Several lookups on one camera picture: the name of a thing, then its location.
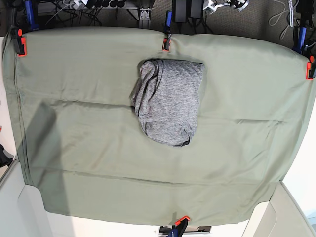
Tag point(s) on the grey heathered T-shirt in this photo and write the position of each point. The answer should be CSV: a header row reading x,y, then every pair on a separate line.
x,y
166,100

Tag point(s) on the green table cloth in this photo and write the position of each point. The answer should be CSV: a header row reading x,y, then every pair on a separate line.
x,y
79,142

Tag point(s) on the bottom orange black clamp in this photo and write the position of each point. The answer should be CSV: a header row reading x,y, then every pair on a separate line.
x,y
179,227

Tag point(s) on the black power adapter left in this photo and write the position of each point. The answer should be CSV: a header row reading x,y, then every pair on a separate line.
x,y
180,11

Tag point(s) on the black power adapter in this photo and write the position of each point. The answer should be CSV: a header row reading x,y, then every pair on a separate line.
x,y
180,11
195,8

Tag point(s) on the black power adapter right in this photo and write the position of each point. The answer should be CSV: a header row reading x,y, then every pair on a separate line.
x,y
195,8

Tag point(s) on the white power strip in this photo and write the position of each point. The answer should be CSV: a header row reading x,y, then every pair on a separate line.
x,y
75,4

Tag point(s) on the right orange black clamp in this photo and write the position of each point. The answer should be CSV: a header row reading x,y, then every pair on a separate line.
x,y
311,68

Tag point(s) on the aluminium frame bracket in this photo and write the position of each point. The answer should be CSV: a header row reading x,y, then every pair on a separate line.
x,y
144,18

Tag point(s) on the blue clamp handle centre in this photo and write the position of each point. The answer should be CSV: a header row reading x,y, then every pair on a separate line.
x,y
168,21

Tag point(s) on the blue clamp handle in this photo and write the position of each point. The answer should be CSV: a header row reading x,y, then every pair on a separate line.
x,y
168,21
31,14
299,36

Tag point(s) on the blue clamp handle left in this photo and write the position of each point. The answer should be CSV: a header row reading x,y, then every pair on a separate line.
x,y
31,14

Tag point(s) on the blue clamp handle right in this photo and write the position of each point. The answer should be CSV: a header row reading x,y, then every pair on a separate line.
x,y
299,36

